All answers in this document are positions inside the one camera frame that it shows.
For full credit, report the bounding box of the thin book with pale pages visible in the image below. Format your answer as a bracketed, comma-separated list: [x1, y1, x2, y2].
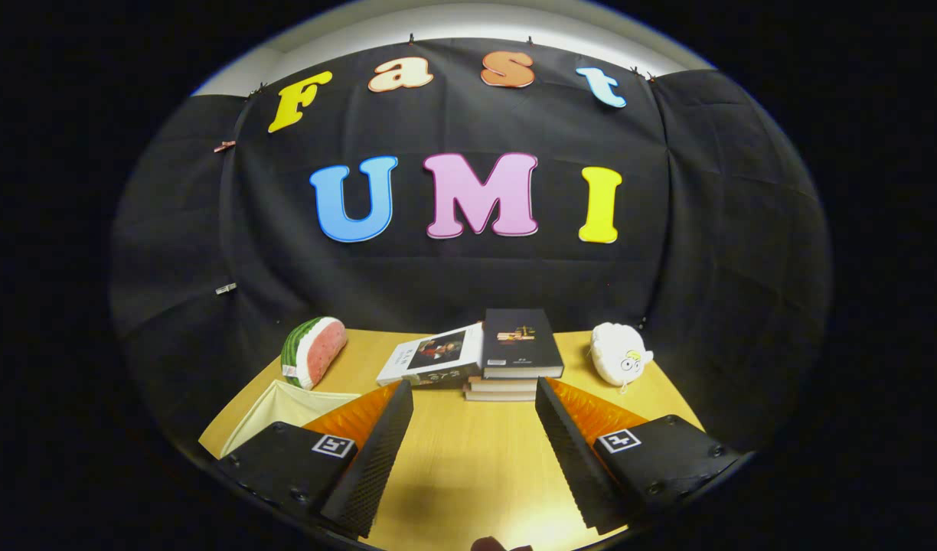
[468, 375, 544, 393]
[462, 386, 539, 403]

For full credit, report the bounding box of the cream fabric storage box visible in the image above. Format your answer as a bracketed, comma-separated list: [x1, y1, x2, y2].
[198, 379, 362, 460]

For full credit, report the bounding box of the white plush toy with face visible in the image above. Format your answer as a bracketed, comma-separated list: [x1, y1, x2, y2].
[589, 321, 655, 390]

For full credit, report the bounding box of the watermelon slice plush pillow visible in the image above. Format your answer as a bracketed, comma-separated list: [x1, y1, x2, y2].
[280, 316, 349, 391]

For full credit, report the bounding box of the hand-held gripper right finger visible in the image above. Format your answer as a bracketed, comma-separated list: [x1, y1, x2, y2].
[535, 377, 745, 536]

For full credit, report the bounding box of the black cover book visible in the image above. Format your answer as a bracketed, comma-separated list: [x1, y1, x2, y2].
[480, 308, 566, 381]

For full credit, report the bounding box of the white cover book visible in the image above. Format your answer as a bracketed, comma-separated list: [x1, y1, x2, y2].
[376, 321, 486, 389]

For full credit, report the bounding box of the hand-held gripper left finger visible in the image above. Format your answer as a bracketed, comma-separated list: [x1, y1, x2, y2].
[214, 380, 415, 540]

